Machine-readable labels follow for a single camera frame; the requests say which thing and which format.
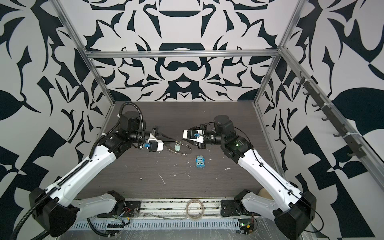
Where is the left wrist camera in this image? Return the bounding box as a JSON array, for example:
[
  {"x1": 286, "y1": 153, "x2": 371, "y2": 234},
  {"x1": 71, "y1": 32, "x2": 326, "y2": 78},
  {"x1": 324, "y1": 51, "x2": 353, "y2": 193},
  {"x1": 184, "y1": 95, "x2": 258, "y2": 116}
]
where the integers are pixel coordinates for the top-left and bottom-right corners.
[{"x1": 145, "y1": 134, "x2": 164, "y2": 152}]

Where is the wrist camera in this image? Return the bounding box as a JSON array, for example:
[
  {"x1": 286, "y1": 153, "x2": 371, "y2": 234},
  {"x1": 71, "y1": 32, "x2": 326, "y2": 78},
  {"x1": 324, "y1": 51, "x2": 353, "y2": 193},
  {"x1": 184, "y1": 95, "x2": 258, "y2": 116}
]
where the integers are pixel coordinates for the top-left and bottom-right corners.
[
  {"x1": 145, "y1": 134, "x2": 164, "y2": 152},
  {"x1": 183, "y1": 129, "x2": 204, "y2": 143}
]

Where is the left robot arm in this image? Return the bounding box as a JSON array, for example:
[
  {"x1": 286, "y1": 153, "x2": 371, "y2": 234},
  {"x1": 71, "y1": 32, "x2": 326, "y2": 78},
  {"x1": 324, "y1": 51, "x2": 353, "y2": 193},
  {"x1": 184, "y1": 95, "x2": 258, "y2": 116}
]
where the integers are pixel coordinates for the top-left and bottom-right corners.
[{"x1": 10, "y1": 102, "x2": 175, "y2": 240}]

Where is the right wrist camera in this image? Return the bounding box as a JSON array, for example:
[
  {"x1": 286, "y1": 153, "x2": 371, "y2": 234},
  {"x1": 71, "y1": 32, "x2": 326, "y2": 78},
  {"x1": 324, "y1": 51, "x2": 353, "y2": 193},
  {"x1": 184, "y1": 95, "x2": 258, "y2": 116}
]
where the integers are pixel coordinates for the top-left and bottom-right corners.
[{"x1": 183, "y1": 129, "x2": 204, "y2": 143}]

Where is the blue robot toy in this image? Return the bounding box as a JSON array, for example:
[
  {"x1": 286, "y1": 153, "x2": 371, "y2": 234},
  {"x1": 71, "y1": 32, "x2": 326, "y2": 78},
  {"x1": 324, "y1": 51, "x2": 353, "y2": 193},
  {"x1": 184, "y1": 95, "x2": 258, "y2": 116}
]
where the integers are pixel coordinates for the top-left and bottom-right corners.
[{"x1": 195, "y1": 156, "x2": 205, "y2": 169}]

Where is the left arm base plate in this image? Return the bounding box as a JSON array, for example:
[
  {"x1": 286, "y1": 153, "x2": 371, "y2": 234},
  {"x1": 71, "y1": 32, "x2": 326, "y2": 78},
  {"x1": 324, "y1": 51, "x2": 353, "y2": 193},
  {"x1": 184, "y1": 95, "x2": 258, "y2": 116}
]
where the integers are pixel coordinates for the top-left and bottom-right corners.
[{"x1": 118, "y1": 201, "x2": 141, "y2": 218}]

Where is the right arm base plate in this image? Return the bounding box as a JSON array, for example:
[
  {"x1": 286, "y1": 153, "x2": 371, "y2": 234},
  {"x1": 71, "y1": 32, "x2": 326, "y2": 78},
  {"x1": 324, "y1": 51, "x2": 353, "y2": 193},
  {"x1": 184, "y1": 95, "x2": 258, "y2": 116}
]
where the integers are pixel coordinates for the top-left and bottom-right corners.
[{"x1": 220, "y1": 200, "x2": 249, "y2": 218}]

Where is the pale green key tag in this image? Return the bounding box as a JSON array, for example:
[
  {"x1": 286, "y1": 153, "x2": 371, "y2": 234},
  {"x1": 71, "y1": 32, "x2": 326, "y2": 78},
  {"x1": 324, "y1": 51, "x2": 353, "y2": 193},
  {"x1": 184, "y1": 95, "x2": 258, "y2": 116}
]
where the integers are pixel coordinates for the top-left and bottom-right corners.
[{"x1": 175, "y1": 143, "x2": 182, "y2": 152}]

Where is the white cable duct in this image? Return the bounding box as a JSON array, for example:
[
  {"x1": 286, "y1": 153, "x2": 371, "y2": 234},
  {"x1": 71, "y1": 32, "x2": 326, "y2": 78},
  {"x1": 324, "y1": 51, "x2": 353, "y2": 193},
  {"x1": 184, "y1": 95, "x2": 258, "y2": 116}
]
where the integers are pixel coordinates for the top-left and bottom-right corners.
[{"x1": 68, "y1": 218, "x2": 241, "y2": 231}]

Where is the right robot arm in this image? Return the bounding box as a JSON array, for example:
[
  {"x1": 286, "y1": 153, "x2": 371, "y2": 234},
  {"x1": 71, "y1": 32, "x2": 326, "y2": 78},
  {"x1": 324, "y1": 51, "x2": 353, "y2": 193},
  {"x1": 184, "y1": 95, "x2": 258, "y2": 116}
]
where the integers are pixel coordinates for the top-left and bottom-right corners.
[{"x1": 183, "y1": 115, "x2": 318, "y2": 240}]

